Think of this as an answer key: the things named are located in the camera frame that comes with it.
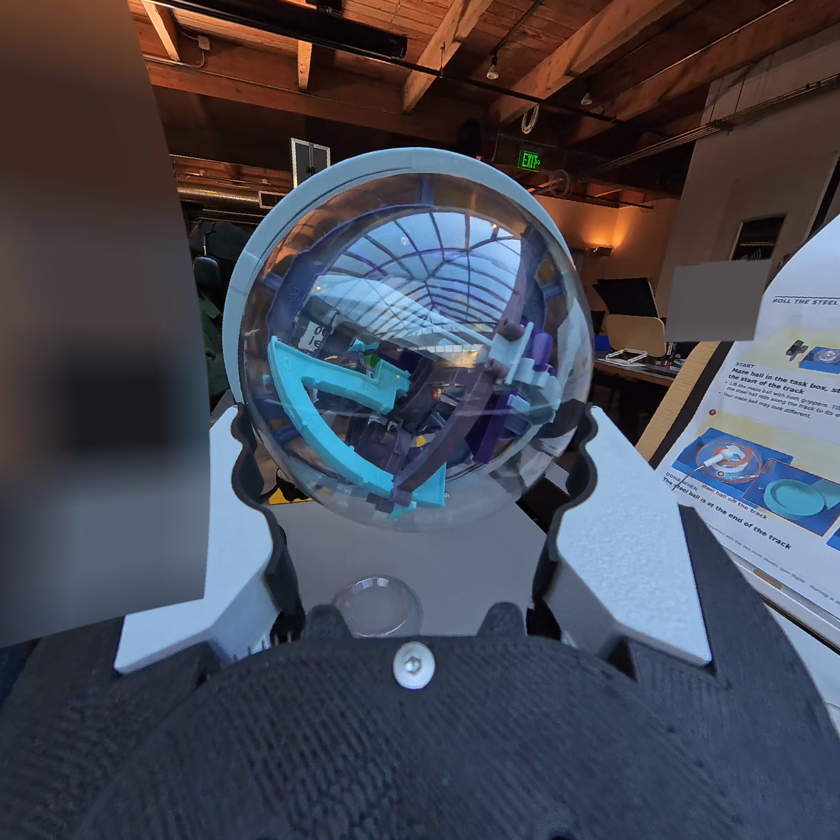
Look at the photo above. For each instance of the beige plywood chair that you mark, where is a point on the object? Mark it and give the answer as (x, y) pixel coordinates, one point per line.
(633, 336)

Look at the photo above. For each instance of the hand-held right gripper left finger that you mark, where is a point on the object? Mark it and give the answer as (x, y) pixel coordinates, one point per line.
(243, 577)

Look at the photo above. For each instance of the clear plastic maze ball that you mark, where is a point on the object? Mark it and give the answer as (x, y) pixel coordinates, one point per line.
(407, 341)

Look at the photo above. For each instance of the green exit sign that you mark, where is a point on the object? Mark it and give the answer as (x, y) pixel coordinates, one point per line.
(529, 161)

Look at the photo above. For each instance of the instruction sheet on stand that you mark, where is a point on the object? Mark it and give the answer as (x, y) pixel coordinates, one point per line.
(682, 400)

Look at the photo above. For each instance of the printed instruction sheet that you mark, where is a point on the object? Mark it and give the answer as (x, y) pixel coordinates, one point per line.
(774, 426)

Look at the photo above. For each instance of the clear plastic ball stand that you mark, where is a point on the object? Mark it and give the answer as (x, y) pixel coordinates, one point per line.
(377, 607)

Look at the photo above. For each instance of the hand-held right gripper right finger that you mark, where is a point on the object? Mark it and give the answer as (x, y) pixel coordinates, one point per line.
(636, 558)

